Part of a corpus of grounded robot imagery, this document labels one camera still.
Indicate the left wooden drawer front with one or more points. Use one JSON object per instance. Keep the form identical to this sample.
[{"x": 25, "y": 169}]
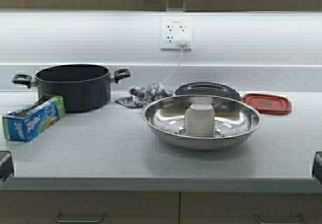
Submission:
[{"x": 118, "y": 207}]

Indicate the right drawer metal handle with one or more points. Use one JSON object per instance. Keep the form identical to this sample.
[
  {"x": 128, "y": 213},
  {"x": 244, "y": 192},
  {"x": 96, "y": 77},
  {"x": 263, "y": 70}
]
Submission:
[{"x": 298, "y": 219}]

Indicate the blue Ziploc bag box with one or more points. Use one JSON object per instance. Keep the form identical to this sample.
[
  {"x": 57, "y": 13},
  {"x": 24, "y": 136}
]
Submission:
[{"x": 27, "y": 123}]

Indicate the black cooking pot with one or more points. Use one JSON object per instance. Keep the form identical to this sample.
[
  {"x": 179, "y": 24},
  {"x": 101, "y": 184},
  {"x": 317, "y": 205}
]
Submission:
[{"x": 84, "y": 87}]

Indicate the white charger plug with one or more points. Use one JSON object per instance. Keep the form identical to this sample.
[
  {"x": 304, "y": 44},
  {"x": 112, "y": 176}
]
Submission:
[{"x": 184, "y": 45}]

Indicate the left drawer metal handle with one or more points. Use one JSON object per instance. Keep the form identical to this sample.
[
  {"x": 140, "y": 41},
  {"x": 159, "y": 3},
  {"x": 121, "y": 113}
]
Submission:
[{"x": 91, "y": 218}]

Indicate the dark grey plate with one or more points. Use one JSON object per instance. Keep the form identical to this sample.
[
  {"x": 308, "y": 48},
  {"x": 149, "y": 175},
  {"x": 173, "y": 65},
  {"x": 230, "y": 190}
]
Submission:
[{"x": 207, "y": 88}]

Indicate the white wall outlet plate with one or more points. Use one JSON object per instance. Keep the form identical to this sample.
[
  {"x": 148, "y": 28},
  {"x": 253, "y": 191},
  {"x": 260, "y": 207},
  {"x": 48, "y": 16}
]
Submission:
[{"x": 174, "y": 29}]

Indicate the right wooden drawer front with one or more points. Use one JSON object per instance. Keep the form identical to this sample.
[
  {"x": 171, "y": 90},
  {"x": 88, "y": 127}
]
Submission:
[{"x": 211, "y": 207}]

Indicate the red plastic container lid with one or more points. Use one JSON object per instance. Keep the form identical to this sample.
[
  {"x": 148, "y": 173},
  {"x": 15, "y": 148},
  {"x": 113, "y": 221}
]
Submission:
[{"x": 268, "y": 104}]

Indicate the wooden drawer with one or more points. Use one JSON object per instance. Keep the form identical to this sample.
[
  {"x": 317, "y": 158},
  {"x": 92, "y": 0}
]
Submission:
[
  {"x": 211, "y": 207},
  {"x": 118, "y": 207}
]

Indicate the large stainless steel bowl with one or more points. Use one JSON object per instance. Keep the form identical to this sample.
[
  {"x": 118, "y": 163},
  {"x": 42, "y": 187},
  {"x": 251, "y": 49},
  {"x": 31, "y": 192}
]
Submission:
[{"x": 234, "y": 121}]

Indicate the white cup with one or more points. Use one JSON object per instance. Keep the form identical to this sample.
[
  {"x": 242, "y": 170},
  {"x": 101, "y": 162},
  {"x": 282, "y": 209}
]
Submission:
[{"x": 199, "y": 120}]

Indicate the drawer metal handle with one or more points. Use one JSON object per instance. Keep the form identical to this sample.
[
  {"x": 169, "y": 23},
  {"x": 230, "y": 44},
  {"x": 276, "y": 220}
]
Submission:
[
  {"x": 91, "y": 218},
  {"x": 298, "y": 219}
]

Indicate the grey patterned dish towel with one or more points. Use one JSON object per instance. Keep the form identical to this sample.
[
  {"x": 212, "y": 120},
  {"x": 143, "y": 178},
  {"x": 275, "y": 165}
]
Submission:
[{"x": 141, "y": 96}]

